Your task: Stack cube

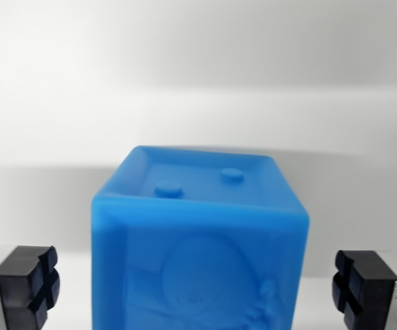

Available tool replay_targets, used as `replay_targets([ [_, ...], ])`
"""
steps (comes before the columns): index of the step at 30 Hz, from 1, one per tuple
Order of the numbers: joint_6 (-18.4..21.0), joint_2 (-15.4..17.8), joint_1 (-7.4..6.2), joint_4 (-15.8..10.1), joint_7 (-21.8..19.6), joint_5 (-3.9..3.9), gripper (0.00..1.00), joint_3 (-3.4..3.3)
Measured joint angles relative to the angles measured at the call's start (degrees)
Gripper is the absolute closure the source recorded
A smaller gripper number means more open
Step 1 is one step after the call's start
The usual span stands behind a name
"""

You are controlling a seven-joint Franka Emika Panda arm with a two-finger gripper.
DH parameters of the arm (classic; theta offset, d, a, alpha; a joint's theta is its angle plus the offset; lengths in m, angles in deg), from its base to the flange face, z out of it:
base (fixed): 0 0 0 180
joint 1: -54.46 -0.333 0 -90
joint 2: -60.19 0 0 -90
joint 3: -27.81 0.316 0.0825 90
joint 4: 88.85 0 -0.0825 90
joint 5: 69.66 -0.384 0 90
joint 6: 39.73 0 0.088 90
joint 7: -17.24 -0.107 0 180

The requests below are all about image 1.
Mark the black-tipped silver gripper right finger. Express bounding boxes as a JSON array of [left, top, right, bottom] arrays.
[[330, 250, 397, 330]]

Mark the blue cube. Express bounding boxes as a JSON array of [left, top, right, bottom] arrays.
[[91, 145, 310, 330]]

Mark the black-tipped silver gripper left finger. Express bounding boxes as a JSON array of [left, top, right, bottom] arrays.
[[0, 244, 62, 330]]

